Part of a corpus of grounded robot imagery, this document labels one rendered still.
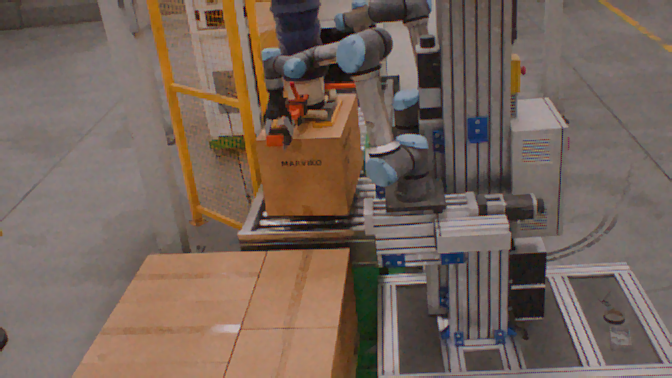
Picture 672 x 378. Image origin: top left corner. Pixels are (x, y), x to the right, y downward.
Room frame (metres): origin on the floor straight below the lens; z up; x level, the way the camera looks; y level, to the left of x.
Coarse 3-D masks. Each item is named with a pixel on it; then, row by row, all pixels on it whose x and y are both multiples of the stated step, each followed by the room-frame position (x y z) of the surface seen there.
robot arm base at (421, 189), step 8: (408, 176) 2.30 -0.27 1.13; (416, 176) 2.29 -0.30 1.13; (424, 176) 2.30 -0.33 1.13; (400, 184) 2.31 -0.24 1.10; (408, 184) 2.29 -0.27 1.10; (416, 184) 2.28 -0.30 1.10; (424, 184) 2.29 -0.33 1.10; (432, 184) 2.33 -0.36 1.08; (400, 192) 2.31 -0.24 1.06; (408, 192) 2.28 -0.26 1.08; (416, 192) 2.28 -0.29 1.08; (424, 192) 2.28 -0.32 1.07; (432, 192) 2.30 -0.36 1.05; (408, 200) 2.28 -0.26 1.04; (416, 200) 2.27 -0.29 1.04
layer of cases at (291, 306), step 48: (144, 288) 2.66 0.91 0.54; (192, 288) 2.61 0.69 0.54; (240, 288) 2.57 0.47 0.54; (288, 288) 2.53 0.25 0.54; (336, 288) 2.49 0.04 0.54; (144, 336) 2.30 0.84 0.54; (192, 336) 2.26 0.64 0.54; (240, 336) 2.23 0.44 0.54; (288, 336) 2.20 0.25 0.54; (336, 336) 2.17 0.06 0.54
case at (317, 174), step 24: (336, 96) 3.49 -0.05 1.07; (312, 120) 3.16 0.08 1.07; (336, 120) 3.12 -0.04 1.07; (264, 144) 2.97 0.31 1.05; (312, 144) 2.92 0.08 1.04; (336, 144) 2.90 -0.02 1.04; (360, 144) 3.46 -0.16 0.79; (264, 168) 2.97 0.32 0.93; (288, 168) 2.95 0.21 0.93; (312, 168) 2.93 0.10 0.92; (336, 168) 2.90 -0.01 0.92; (360, 168) 3.38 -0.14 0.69; (264, 192) 2.97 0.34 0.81; (288, 192) 2.95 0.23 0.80; (312, 192) 2.93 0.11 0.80; (336, 192) 2.90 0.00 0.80
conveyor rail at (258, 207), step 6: (258, 192) 3.41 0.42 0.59; (258, 198) 3.34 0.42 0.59; (264, 198) 3.35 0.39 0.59; (252, 204) 3.27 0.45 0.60; (258, 204) 3.27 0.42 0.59; (264, 204) 3.34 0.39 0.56; (252, 210) 3.21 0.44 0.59; (258, 210) 3.21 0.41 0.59; (264, 210) 3.32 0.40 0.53; (252, 216) 3.14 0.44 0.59; (258, 216) 3.18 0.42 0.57; (246, 222) 3.08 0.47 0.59; (252, 222) 3.08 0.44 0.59; (258, 222) 3.16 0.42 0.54; (246, 228) 3.02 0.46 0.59; (252, 228) 3.04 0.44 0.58
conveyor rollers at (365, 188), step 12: (384, 96) 4.94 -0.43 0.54; (360, 108) 4.71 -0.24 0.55; (360, 120) 4.51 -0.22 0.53; (360, 132) 4.25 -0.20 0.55; (360, 180) 3.53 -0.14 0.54; (360, 192) 3.37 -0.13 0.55; (372, 192) 3.36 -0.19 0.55; (360, 204) 3.26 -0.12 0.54; (264, 216) 3.24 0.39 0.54; (288, 216) 3.22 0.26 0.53; (300, 216) 3.21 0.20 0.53; (312, 216) 3.20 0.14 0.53; (324, 216) 3.18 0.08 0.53; (336, 216) 3.17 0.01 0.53; (348, 216) 3.17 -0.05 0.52; (360, 216) 3.10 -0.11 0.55; (264, 228) 3.10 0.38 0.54; (276, 228) 3.07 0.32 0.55; (288, 228) 3.06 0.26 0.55; (300, 228) 3.05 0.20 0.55
